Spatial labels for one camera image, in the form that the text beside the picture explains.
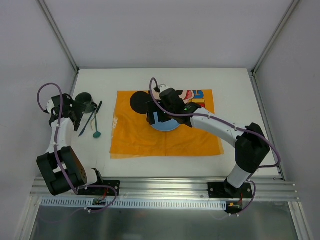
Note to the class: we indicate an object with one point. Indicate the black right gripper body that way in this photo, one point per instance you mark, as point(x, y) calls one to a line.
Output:
point(155, 116)

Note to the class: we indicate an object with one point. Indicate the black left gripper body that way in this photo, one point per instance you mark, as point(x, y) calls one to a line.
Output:
point(75, 110)

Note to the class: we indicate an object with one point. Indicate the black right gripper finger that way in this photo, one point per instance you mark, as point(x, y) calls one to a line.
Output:
point(163, 117)
point(151, 112)

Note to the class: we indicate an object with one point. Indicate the light blue plate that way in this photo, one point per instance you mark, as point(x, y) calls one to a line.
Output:
point(166, 126)

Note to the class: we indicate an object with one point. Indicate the dark green mug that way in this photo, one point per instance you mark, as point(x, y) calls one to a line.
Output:
point(87, 101)

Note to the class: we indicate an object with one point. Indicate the gold fork green handle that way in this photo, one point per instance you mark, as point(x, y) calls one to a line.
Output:
point(96, 109)

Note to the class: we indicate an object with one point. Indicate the teal plastic spoon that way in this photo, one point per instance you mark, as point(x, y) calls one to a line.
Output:
point(97, 133)

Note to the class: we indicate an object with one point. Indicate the orange cartoon cloth placemat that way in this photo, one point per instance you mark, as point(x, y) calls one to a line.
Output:
point(133, 137)

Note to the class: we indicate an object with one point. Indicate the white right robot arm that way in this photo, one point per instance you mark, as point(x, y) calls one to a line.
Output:
point(250, 144)

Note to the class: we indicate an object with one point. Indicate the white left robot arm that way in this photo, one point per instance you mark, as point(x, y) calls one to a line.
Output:
point(60, 166)

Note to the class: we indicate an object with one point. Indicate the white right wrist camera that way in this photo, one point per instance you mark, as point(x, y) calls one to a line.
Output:
point(161, 88)

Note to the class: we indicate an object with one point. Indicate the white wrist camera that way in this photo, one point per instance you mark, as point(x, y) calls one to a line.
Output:
point(49, 106)
point(161, 88)

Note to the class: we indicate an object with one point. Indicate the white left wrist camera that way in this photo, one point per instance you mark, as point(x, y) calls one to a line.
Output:
point(49, 106)

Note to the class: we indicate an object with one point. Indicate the left aluminium frame post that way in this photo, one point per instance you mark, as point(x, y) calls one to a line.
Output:
point(57, 33)

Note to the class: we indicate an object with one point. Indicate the aluminium frame post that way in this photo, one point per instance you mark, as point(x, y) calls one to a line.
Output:
point(275, 35)
point(57, 33)

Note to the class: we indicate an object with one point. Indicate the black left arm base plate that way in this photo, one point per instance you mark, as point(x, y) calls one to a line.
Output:
point(106, 188)

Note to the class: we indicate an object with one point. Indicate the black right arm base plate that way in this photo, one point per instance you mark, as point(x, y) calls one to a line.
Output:
point(223, 190)

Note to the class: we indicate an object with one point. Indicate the white slotted cable duct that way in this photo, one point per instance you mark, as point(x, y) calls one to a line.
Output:
point(135, 203)

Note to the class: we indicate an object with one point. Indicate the aluminium front rail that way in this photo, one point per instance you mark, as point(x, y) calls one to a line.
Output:
point(196, 188)

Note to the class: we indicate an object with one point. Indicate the right aluminium frame post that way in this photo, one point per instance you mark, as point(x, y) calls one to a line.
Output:
point(275, 35)

